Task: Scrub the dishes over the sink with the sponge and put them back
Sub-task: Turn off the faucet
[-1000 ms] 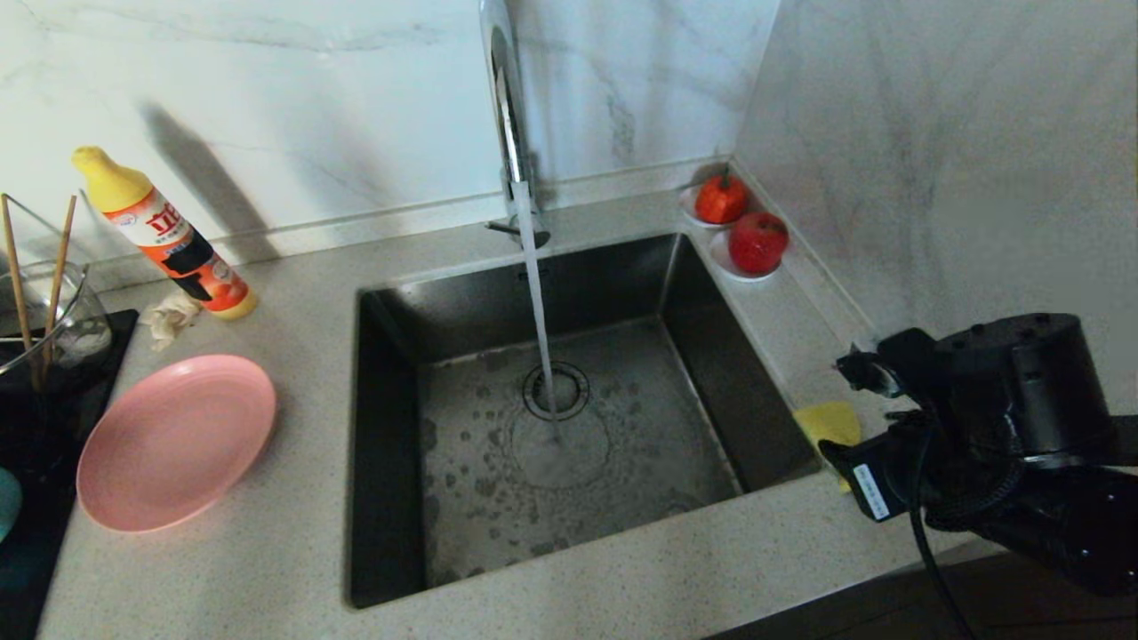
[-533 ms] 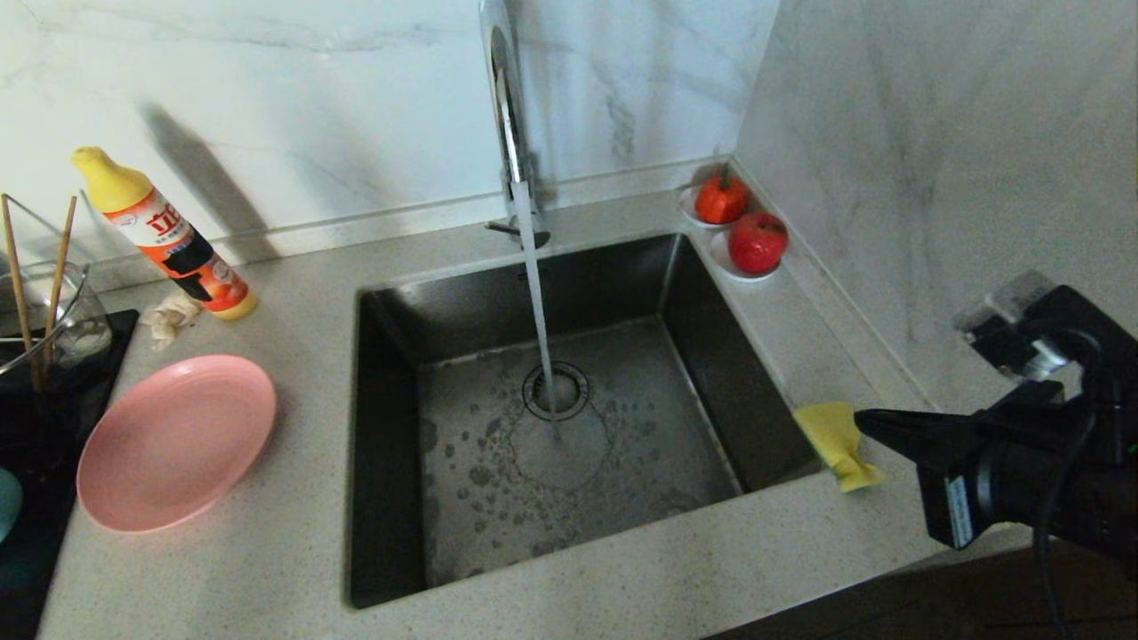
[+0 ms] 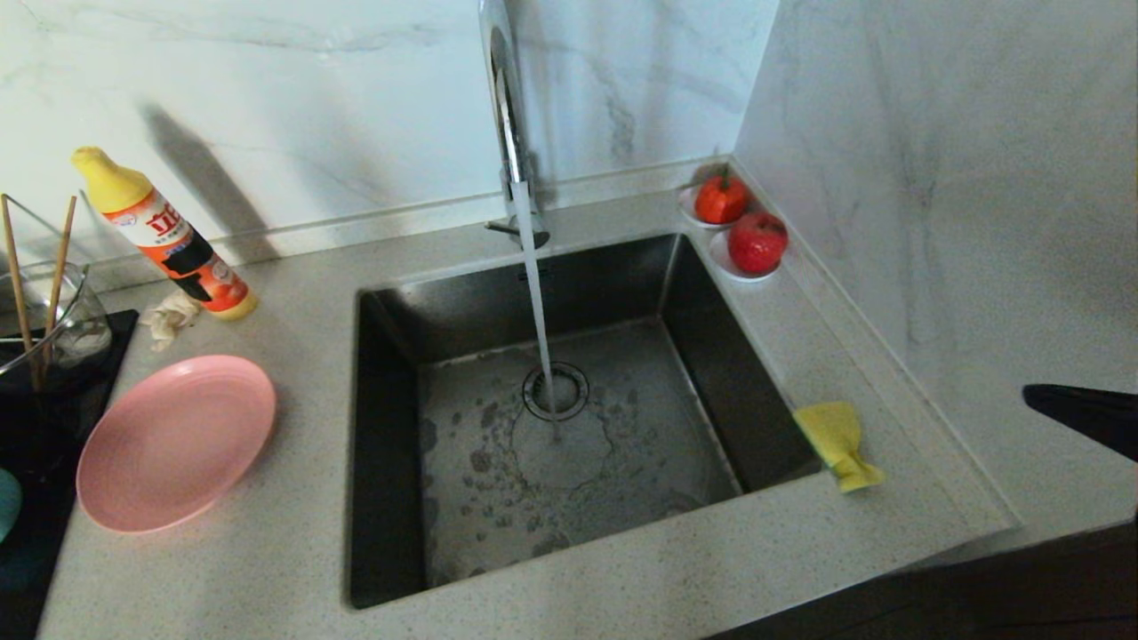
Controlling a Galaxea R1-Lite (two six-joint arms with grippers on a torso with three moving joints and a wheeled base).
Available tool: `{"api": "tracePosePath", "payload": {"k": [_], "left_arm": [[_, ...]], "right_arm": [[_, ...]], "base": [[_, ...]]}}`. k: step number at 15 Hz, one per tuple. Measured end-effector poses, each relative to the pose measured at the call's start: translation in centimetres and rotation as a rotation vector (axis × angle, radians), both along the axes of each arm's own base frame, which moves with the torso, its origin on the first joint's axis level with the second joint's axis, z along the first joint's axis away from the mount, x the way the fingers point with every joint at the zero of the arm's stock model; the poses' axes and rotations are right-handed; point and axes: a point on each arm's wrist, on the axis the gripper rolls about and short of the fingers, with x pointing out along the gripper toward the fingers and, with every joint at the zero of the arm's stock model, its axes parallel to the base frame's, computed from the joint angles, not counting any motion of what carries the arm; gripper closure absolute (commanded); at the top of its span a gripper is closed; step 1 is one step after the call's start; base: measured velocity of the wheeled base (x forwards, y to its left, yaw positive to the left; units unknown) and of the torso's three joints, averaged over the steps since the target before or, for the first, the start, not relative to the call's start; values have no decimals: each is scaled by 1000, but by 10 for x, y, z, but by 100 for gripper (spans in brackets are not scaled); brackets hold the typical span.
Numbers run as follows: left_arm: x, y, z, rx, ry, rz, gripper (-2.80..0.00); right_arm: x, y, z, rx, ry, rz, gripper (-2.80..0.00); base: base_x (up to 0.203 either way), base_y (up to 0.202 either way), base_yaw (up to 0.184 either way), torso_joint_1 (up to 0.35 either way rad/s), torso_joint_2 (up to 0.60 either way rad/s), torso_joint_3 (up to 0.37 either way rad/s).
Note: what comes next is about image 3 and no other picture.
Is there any yellow sponge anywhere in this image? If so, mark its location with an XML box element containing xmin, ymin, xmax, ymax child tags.
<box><xmin>793</xmin><ymin>402</ymin><xmax>887</xmax><ymax>494</ymax></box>

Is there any chrome kitchen faucet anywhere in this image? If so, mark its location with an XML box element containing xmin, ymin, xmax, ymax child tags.
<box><xmin>471</xmin><ymin>0</ymin><xmax>550</xmax><ymax>252</ymax></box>

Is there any pink plate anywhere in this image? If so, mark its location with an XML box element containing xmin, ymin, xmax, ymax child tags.
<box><xmin>76</xmin><ymin>355</ymin><xmax>277</xmax><ymax>534</ymax></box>

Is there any yellow-capped orange dish soap bottle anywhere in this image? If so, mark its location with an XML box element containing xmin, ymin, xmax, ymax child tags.
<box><xmin>73</xmin><ymin>147</ymin><xmax>260</xmax><ymax>323</ymax></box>

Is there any brown wooden chopstick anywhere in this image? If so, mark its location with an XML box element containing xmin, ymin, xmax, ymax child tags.
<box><xmin>40</xmin><ymin>196</ymin><xmax>78</xmax><ymax>374</ymax></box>

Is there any teal bowl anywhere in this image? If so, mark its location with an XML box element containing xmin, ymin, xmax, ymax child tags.
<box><xmin>0</xmin><ymin>468</ymin><xmax>23</xmax><ymax>543</ymax></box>

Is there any stainless steel sink basin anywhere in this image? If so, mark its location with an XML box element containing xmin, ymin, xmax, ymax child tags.
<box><xmin>349</xmin><ymin>233</ymin><xmax>819</xmax><ymax>610</ymax></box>

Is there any red apple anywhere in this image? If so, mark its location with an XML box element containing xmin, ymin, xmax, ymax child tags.
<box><xmin>727</xmin><ymin>212</ymin><xmax>789</xmax><ymax>275</ymax></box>

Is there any small white dish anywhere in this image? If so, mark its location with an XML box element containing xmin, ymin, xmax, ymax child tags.
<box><xmin>709</xmin><ymin>229</ymin><xmax>781</xmax><ymax>284</ymax></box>
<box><xmin>678</xmin><ymin>182</ymin><xmax>752</xmax><ymax>232</ymax></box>

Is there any orange-red tomato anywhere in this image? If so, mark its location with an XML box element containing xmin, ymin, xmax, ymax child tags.
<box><xmin>693</xmin><ymin>169</ymin><xmax>749</xmax><ymax>225</ymax></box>

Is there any round metal drain strainer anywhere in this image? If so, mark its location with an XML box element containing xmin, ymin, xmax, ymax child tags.
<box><xmin>522</xmin><ymin>362</ymin><xmax>590</xmax><ymax>422</ymax></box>

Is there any running water stream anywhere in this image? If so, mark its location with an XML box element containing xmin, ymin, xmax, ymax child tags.
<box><xmin>511</xmin><ymin>178</ymin><xmax>565</xmax><ymax>419</ymax></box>

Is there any crumpled white tissue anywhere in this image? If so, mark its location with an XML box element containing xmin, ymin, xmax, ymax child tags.
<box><xmin>144</xmin><ymin>293</ymin><xmax>204</xmax><ymax>352</ymax></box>

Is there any clear glass pot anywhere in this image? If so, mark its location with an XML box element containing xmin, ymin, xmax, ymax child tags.
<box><xmin>0</xmin><ymin>260</ymin><xmax>114</xmax><ymax>392</ymax></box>

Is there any black cooktop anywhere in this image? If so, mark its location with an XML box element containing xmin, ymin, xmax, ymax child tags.
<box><xmin>0</xmin><ymin>308</ymin><xmax>141</xmax><ymax>640</ymax></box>

